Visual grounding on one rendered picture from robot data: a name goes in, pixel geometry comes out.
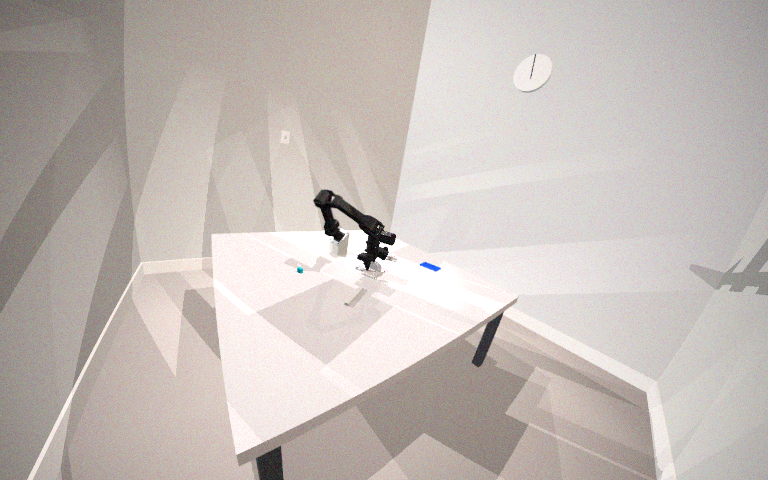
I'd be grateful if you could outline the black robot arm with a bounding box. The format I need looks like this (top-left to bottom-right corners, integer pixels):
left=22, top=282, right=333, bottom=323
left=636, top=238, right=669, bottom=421
left=313, top=189, right=396, bottom=260

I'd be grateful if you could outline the blue flat square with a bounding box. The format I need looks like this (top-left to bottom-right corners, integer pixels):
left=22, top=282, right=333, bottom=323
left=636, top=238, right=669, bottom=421
left=420, top=262, right=441, bottom=272

